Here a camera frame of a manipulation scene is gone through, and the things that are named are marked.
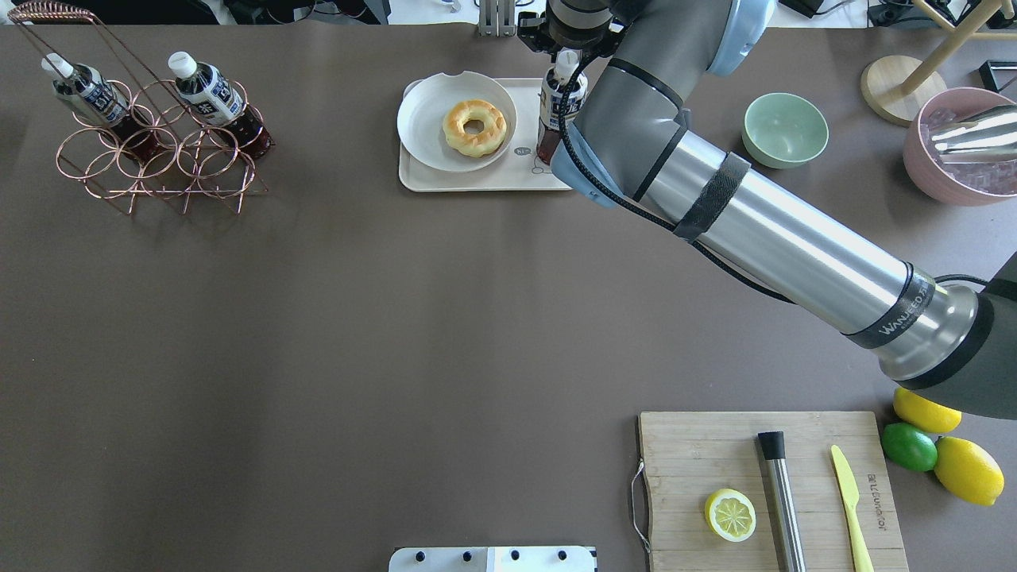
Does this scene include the copper wire bottle rack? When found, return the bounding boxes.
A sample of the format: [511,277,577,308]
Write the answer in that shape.
[7,1,268,216]

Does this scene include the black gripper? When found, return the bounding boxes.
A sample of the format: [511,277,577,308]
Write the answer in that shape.
[516,1,624,58]

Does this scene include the half lemon slice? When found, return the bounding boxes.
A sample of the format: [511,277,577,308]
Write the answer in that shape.
[704,488,756,544]

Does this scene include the pink bowl with ice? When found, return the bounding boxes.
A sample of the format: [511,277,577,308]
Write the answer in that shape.
[903,87,1016,207]

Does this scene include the beige rabbit tray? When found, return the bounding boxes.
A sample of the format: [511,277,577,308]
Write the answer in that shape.
[399,76,569,192]

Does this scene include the yellow plastic knife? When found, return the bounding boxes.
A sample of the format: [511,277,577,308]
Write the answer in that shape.
[829,445,875,572]

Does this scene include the mint green bowl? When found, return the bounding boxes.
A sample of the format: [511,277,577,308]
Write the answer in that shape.
[741,93,829,169]

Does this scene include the bamboo cutting board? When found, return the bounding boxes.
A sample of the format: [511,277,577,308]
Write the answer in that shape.
[638,412,909,571]

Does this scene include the aluminium frame post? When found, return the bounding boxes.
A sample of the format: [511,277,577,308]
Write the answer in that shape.
[477,0,516,37]

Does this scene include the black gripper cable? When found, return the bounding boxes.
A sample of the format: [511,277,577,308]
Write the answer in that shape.
[556,52,990,307]

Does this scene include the steel ice scoop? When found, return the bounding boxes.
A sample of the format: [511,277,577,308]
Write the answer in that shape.
[930,104,1016,164]

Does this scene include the tea bottle in rack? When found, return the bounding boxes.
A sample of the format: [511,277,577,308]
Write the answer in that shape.
[41,53,162,162]
[167,51,273,160]

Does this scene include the yellow lemon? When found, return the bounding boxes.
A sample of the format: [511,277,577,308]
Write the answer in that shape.
[892,387,963,434]
[934,437,1005,506]

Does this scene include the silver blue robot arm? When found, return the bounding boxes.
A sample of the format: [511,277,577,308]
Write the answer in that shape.
[518,1,1016,419]

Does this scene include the dark mirrored tray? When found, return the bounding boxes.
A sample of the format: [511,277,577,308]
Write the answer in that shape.
[978,60,1016,94]

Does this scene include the glazed donut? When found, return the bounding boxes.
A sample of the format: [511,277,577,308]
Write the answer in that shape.
[442,100,509,158]

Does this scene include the white round plate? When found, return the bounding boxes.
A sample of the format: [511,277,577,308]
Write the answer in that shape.
[397,71,518,173]

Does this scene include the wooden cup tree stand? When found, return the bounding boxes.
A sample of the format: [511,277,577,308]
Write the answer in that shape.
[860,1,1015,127]

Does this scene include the tea bottle dark liquid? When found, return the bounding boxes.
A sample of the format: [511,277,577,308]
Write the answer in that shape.
[536,48,588,165]

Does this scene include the green lime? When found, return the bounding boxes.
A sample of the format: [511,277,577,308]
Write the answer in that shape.
[880,421,938,472]

